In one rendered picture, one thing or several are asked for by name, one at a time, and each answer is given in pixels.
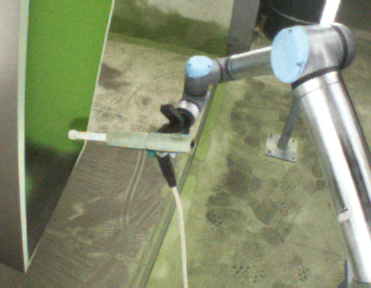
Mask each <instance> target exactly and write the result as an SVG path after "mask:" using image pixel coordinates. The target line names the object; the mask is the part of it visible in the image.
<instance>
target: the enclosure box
mask: <svg viewBox="0 0 371 288"><path fill-rule="evenodd" d="M114 1H115V0H0V263H2V264H3V265H6V266H8V267H10V268H12V269H15V270H17V271H19V272H22V273H26V270H27V269H28V267H29V264H30V263H31V260H32V258H33V257H34V253H35V252H36V250H37V246H38V245H39V243H40V240H41V238H42V237H43V235H44V234H43V233H44V232H45V230H46V229H47V225H48V224H49V222H50V220H51V217H52V215H53V213H54V212H55V208H56V206H57V204H58V202H59V201H60V197H61V195H62V194H63V192H64V190H65V187H66V185H67V183H68V181H69V179H70V178H71V176H72V172H73V170H74V169H75V167H76V165H77V163H78V161H79V157H80V155H81V153H82V151H83V150H84V148H85V146H86V143H87V139H81V138H77V139H70V138H69V136H68V133H69V131H71V130H74V131H77V132H84V133H88V128H89V124H90V118H91V113H92V109H93V103H94V98H95V94H96V89H97V84H98V79H99V74H100V70H101V65H102V60H103V56H104V50H105V46H106V41H107V34H108V28H109V23H110V19H111V14H112V10H113V6H114Z"/></svg>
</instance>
